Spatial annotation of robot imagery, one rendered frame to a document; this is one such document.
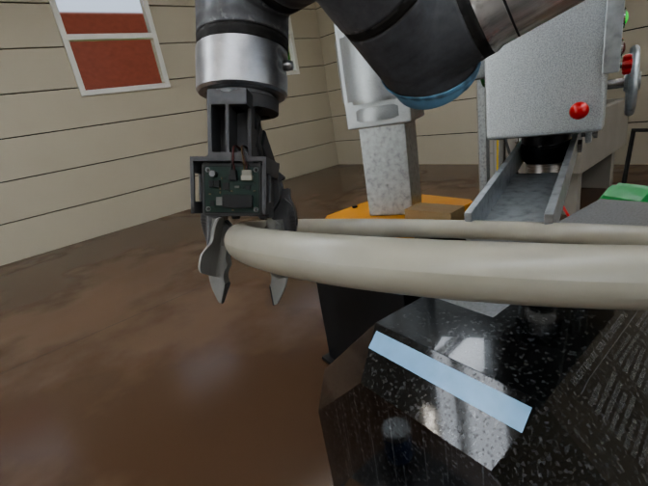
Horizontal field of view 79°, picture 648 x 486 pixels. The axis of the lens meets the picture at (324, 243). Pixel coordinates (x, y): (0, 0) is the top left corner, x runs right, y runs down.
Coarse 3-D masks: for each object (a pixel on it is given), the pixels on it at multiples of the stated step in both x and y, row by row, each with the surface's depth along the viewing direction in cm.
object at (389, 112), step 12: (336, 36) 146; (348, 108) 154; (360, 108) 152; (372, 108) 148; (384, 108) 146; (396, 108) 146; (408, 108) 145; (348, 120) 156; (360, 120) 153; (372, 120) 150; (384, 120) 150; (396, 120) 148; (408, 120) 146
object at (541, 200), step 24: (576, 144) 88; (504, 168) 79; (480, 192) 69; (504, 192) 79; (528, 192) 76; (552, 192) 63; (480, 216) 66; (504, 216) 68; (528, 216) 66; (552, 216) 55; (480, 240) 62; (504, 240) 60
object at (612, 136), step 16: (608, 112) 345; (608, 128) 352; (624, 128) 384; (512, 144) 353; (592, 144) 328; (608, 144) 358; (624, 144) 392; (576, 160) 320; (592, 160) 335; (608, 160) 394; (576, 176) 335; (592, 176) 409; (608, 176) 399; (576, 192) 339; (576, 208) 344
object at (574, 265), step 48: (240, 240) 29; (288, 240) 24; (336, 240) 22; (384, 240) 21; (432, 240) 20; (528, 240) 57; (576, 240) 52; (624, 240) 47; (384, 288) 20; (432, 288) 19; (480, 288) 18; (528, 288) 18; (576, 288) 17; (624, 288) 17
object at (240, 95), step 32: (224, 96) 35; (256, 96) 37; (224, 128) 38; (256, 128) 40; (192, 160) 36; (224, 160) 35; (256, 160) 35; (192, 192) 36; (224, 192) 36; (256, 192) 36
